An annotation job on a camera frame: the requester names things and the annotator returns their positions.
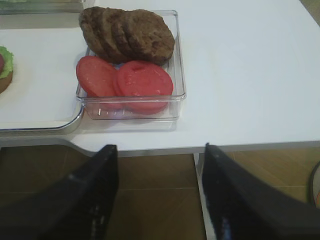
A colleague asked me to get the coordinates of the clear patty and tomato container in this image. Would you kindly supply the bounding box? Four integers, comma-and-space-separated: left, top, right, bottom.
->
76, 10, 186, 120

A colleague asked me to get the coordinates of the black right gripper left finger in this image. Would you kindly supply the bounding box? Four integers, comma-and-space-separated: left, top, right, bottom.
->
0, 145, 118, 240

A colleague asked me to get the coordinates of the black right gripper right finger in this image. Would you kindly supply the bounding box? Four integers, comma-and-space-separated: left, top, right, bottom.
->
201, 144, 320, 240

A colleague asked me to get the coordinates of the brown burger patty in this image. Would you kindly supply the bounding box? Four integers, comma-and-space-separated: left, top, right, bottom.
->
96, 7, 141, 63
111, 9, 176, 67
78, 6, 110, 61

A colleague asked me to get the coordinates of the white metal tray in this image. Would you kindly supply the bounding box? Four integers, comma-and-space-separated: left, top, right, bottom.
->
0, 29, 87, 136

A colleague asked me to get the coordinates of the red tomato slice on burger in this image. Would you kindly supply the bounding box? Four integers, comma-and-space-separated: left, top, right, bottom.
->
0, 54, 5, 74

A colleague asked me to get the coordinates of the bottom burger bun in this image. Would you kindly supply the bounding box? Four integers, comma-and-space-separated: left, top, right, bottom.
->
0, 71, 13, 94

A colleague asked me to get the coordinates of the green lettuce leaf on bun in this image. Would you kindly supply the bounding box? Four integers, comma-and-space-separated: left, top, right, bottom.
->
0, 46, 14, 78

